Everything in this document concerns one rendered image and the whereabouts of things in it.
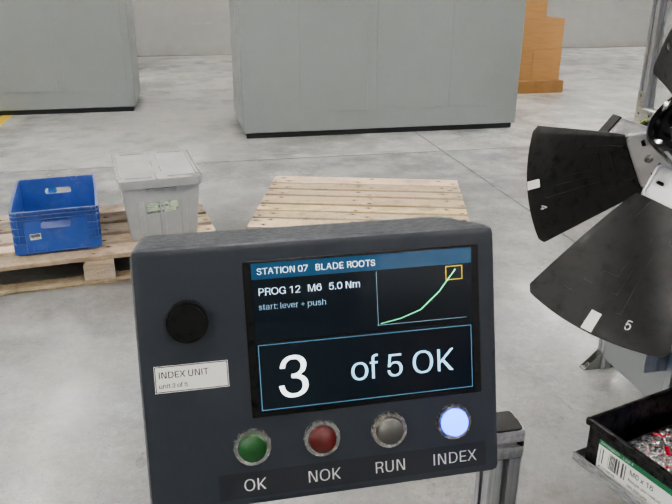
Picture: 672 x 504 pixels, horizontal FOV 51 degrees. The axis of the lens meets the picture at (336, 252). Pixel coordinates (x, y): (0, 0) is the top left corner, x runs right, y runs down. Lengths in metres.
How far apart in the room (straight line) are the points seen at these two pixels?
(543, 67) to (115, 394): 7.59
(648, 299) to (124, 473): 1.68
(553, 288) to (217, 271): 0.75
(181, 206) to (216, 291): 3.17
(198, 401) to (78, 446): 2.00
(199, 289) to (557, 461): 2.01
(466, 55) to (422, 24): 0.51
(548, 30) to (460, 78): 2.74
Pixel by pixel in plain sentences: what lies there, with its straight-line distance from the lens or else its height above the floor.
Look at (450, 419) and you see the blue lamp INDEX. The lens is 0.54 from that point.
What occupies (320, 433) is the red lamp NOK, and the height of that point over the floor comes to 1.12.
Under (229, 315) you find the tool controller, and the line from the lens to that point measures 0.50.
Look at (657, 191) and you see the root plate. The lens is 1.20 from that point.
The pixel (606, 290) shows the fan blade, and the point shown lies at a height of 0.98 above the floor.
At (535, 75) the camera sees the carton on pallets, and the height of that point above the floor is 0.20.
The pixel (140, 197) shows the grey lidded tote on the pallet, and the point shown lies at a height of 0.38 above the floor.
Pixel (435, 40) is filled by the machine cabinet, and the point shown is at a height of 0.82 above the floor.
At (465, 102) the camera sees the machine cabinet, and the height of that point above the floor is 0.26.
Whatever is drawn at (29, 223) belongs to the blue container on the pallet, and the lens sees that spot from 3.65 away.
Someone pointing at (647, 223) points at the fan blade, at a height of 1.07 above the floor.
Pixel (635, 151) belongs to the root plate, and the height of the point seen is 1.14.
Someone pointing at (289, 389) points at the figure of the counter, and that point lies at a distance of 0.51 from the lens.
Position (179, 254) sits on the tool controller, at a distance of 0.49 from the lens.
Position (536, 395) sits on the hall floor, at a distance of 2.71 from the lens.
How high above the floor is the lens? 1.43
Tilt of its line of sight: 22 degrees down
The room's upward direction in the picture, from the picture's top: straight up
